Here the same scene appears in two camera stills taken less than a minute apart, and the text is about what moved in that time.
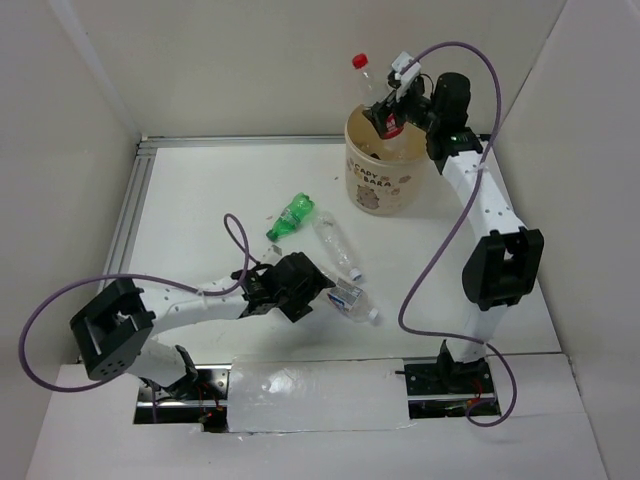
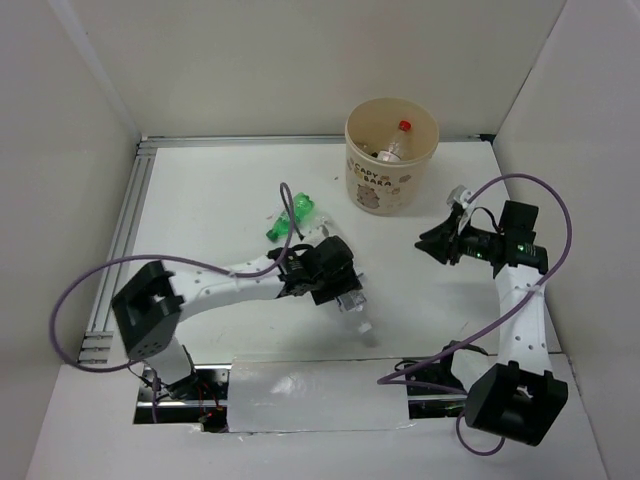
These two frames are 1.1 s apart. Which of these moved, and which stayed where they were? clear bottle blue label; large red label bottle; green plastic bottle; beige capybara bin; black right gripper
Moved: clear bottle blue label; black right gripper; large red label bottle
Stayed: green plastic bottle; beige capybara bin
